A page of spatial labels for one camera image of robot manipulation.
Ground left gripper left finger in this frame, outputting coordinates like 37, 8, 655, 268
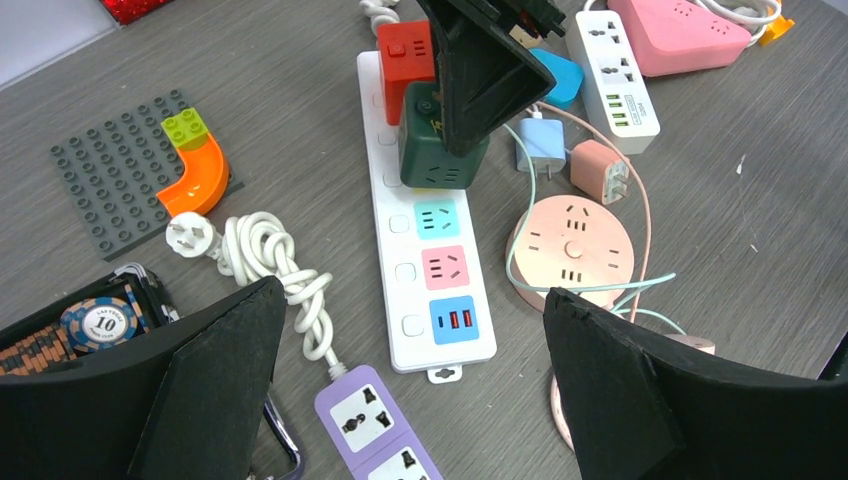
1, 277, 286, 479

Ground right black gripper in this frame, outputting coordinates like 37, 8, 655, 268
418, 0, 566, 156

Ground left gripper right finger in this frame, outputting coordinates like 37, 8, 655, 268
543, 288, 847, 479

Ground red cube socket adapter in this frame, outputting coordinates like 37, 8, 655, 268
377, 20, 435, 126

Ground dark green cube adapter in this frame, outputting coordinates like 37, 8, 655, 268
398, 81, 490, 190

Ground white multicolour power strip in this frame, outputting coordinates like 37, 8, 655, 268
356, 51, 497, 384

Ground blue flat adapter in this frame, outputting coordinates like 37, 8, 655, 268
530, 48, 584, 110

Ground light blue charger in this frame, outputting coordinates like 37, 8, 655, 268
515, 110, 567, 180

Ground black poker chip case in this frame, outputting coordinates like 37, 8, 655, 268
0, 262, 306, 480

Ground white USB power strip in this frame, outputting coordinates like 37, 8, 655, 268
565, 10, 661, 155

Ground salmon pink charger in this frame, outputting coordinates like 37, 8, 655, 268
570, 140, 629, 205

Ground pink round power socket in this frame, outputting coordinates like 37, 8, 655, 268
506, 195, 635, 311

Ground pink triangular power strip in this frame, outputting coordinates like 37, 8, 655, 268
607, 0, 751, 77

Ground purple power strip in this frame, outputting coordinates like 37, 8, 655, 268
314, 365, 443, 480

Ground orange curved lego piece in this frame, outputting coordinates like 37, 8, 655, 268
156, 133, 230, 217

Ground grey lego baseplate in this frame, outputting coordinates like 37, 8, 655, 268
49, 88, 245, 262

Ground green lego brick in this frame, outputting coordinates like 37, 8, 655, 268
161, 108, 209, 150

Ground orange small object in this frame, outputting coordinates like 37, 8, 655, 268
757, 15, 795, 46

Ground pink coiled cable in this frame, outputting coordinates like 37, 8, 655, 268
533, 99, 718, 453

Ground white coiled cord with plug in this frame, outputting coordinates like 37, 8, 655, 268
164, 210, 349, 382

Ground white cable bundle right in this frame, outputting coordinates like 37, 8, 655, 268
692, 0, 784, 48

